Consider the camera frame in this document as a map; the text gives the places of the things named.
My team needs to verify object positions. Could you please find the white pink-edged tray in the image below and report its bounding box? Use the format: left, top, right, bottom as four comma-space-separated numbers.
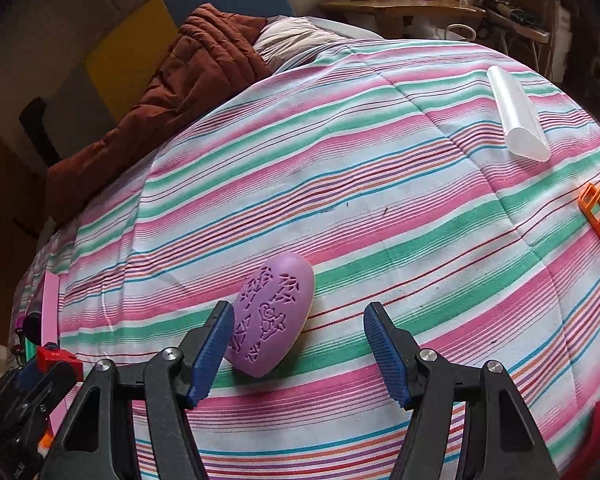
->
35, 271, 68, 434

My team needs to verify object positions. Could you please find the striped bed sheet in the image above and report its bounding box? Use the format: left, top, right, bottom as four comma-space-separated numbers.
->
12, 40, 600, 479

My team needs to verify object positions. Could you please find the white pillow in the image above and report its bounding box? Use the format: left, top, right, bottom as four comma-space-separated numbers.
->
253, 15, 381, 72

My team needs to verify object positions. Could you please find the grey yellow blue headboard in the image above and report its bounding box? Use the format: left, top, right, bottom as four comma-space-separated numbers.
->
43, 0, 294, 158

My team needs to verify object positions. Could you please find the wooden bedside table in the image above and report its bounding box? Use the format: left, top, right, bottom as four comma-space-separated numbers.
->
318, 0, 486, 39

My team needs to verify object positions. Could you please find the rust brown quilt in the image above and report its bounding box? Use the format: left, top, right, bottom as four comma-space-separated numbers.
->
45, 3, 271, 226

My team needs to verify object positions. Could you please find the purple heart-shaped box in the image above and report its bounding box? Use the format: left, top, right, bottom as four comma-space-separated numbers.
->
225, 252, 315, 378

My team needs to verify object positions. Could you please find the white plastic tube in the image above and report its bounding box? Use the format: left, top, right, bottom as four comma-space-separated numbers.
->
486, 66, 550, 162

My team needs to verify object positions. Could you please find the red plastic toy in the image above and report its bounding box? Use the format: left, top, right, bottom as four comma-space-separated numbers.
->
35, 342, 83, 382

